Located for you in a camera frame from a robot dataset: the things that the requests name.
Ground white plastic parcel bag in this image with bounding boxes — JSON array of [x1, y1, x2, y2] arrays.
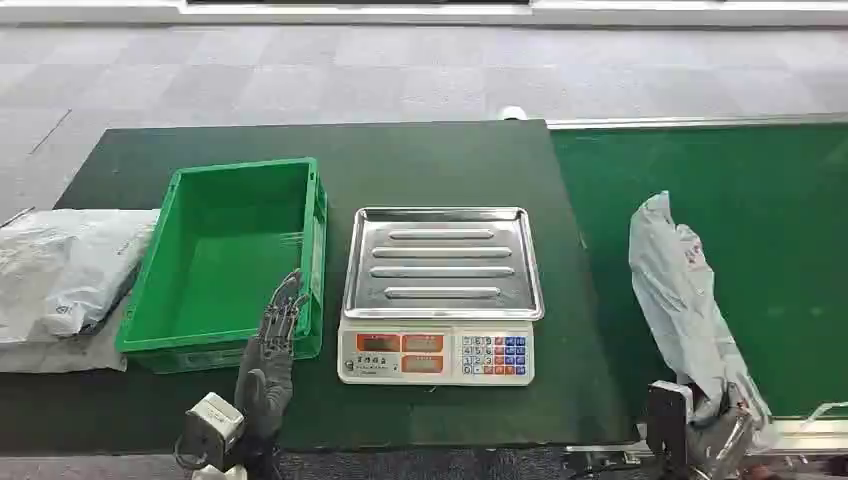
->
[[0, 208, 161, 345]]

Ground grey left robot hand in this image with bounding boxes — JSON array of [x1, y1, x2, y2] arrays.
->
[[233, 268, 311, 444]]

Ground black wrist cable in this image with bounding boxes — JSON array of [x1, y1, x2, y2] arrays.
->
[[172, 431, 203, 473]]

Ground green conveyor belt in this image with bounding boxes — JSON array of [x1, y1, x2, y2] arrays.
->
[[549, 123, 848, 420]]

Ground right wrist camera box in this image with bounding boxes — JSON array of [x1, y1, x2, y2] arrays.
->
[[644, 380, 696, 468]]

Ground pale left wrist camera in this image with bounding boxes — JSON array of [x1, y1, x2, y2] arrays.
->
[[182, 392, 246, 473]]

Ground flat white parcel bag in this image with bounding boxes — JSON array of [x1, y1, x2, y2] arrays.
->
[[0, 294, 132, 375]]

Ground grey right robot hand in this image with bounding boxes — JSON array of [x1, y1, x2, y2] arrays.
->
[[685, 387, 757, 480]]

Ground steel weighing pan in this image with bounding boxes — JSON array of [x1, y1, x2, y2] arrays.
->
[[341, 206, 546, 323]]

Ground green plastic crate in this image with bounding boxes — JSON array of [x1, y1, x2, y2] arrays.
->
[[115, 156, 329, 376]]

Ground grey parcel bag red print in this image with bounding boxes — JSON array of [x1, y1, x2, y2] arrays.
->
[[627, 190, 778, 452]]

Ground metal conveyor frame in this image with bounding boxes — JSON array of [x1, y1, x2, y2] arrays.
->
[[545, 112, 848, 460]]

